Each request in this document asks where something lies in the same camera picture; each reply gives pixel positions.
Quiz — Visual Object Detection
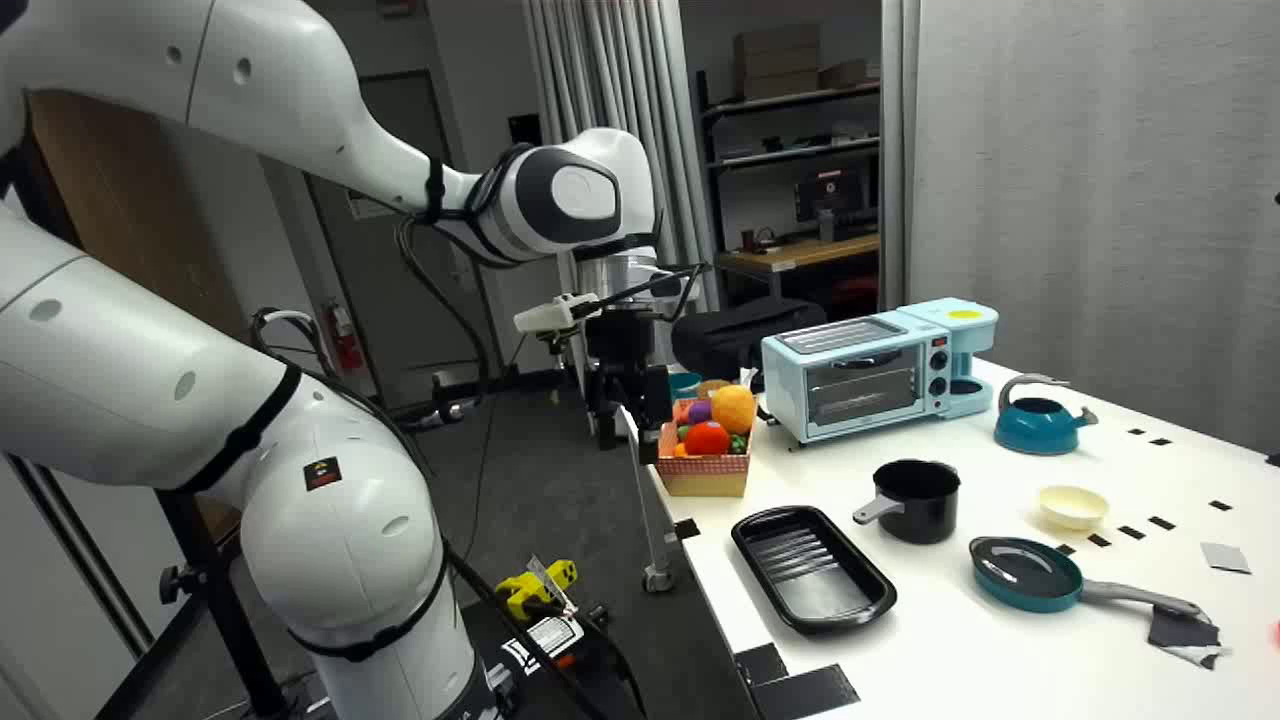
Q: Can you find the metal clamp pole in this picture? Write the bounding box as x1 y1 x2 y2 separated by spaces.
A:
619 403 681 598

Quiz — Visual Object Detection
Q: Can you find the light blue toaster oven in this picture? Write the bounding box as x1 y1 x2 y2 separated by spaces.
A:
755 290 998 448

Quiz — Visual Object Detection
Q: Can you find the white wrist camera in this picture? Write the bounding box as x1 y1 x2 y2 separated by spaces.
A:
511 290 604 339

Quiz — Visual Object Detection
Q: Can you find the red fire extinguisher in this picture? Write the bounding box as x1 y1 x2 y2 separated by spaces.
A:
322 300 370 378

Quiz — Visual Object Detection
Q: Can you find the cream bowl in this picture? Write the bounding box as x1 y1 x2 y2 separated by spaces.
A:
1036 481 1112 536

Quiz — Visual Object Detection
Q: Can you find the black controller box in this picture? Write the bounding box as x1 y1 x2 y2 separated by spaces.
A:
464 603 633 720

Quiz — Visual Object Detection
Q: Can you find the teal frying pan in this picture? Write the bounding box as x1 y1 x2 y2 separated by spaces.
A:
966 533 1211 630

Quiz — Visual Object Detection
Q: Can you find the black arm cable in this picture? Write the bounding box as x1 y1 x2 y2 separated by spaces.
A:
396 217 501 403

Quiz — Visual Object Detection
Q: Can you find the cardboard box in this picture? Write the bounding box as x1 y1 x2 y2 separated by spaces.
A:
733 19 827 101

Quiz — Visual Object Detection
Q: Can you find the yellow clamp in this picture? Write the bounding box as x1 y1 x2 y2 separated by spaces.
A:
492 554 582 622

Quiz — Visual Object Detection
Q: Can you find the grey door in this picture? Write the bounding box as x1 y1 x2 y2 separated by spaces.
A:
303 70 501 392

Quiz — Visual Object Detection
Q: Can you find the wooden fruit crate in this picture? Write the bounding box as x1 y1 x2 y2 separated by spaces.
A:
646 418 755 499

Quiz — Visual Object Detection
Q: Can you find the black storage shelf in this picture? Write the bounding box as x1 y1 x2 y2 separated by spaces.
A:
690 60 884 290

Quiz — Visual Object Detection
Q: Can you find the red toy tomato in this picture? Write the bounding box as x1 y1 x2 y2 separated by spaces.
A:
681 416 737 459

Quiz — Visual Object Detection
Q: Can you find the brown wooden cabinet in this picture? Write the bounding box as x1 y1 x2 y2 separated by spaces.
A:
16 88 254 344

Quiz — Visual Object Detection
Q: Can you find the grey square pad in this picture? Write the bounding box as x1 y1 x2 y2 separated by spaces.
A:
1195 538 1254 579

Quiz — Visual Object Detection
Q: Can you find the large black tape strip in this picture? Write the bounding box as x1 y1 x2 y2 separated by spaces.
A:
733 641 862 720

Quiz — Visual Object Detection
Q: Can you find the black bag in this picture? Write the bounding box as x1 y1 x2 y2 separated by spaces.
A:
666 290 831 383

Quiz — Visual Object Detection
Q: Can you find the orange toy fruit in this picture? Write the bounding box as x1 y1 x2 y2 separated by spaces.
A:
708 378 759 439

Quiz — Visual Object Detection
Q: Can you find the wooden workbench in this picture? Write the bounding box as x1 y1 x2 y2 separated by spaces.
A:
717 230 884 300

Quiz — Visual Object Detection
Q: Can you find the black pan lid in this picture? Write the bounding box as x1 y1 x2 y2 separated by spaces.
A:
978 538 1075 603

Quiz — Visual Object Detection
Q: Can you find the white pleated curtain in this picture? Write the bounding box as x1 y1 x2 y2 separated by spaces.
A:
521 0 720 312

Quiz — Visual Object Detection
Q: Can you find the black tripod stand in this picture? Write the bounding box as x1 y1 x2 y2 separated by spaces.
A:
91 486 294 720

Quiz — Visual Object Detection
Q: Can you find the black ridged baking tray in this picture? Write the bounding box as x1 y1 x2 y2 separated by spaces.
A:
726 499 901 641

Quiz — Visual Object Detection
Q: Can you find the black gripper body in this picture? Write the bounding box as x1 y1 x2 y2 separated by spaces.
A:
582 307 674 418

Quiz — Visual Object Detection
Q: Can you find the grey partition curtain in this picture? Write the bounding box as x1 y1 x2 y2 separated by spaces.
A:
875 0 1280 457

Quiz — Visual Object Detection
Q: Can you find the black pot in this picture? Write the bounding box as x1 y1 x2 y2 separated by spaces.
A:
851 457 964 549

